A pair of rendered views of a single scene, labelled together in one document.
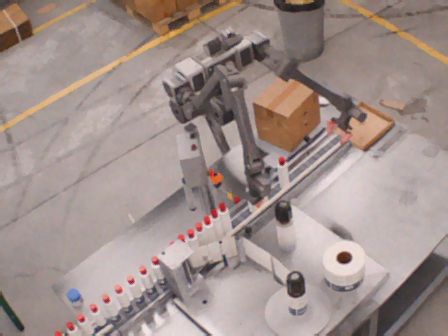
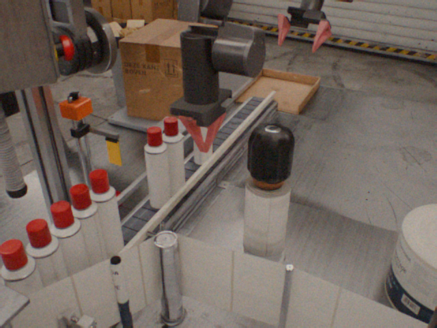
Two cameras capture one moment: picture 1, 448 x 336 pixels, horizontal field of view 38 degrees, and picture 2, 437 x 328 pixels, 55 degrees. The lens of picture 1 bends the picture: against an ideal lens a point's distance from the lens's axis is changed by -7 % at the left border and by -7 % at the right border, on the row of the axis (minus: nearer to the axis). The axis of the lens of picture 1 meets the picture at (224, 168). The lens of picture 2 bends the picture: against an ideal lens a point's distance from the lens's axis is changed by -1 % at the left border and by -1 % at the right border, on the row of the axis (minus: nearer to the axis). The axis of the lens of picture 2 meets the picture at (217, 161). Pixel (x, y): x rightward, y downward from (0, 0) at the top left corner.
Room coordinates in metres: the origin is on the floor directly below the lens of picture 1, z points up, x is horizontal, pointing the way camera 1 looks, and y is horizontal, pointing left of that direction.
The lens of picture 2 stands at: (1.53, 0.18, 1.52)
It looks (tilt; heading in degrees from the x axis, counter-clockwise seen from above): 33 degrees down; 330
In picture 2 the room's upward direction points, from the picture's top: straight up
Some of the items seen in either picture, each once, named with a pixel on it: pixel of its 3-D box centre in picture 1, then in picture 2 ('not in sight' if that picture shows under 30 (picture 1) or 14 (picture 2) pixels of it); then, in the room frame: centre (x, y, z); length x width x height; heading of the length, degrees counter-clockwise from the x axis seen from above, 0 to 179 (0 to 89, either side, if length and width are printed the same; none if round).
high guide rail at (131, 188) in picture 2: (271, 178); (180, 144); (2.42, -0.23, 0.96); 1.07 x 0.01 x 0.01; 124
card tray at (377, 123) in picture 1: (362, 125); (278, 89); (2.78, -0.83, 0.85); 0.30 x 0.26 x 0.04; 124
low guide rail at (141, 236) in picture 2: (282, 192); (205, 167); (2.36, -0.27, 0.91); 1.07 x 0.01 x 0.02; 124
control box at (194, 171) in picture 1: (192, 159); (4, 9); (2.24, 0.13, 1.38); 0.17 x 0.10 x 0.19; 179
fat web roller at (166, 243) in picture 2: (240, 249); (169, 279); (1.99, 0.00, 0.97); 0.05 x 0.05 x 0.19
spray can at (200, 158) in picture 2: (283, 172); (202, 129); (2.42, -0.29, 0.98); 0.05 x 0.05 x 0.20
